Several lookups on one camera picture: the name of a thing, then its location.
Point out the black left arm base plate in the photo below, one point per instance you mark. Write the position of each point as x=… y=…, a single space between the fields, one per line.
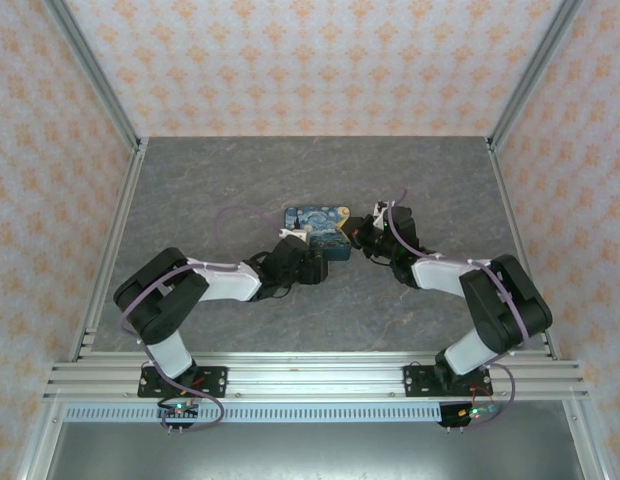
x=215 y=380

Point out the aluminium corner post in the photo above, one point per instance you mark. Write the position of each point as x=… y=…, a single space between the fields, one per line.
x=92 y=70
x=537 y=70

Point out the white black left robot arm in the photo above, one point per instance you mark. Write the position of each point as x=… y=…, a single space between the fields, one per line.
x=225 y=285

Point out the aluminium table side rail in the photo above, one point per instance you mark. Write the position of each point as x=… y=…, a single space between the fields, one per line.
x=115 y=240
x=515 y=225

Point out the starry night print tin box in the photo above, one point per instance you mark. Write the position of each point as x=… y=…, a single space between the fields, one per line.
x=322 y=230

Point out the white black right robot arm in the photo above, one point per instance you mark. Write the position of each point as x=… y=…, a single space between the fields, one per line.
x=440 y=272

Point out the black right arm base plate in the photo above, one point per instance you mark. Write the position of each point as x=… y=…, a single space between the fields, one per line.
x=417 y=381

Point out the aluminium front frame rail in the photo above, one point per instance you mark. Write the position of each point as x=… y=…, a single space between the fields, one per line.
x=315 y=375

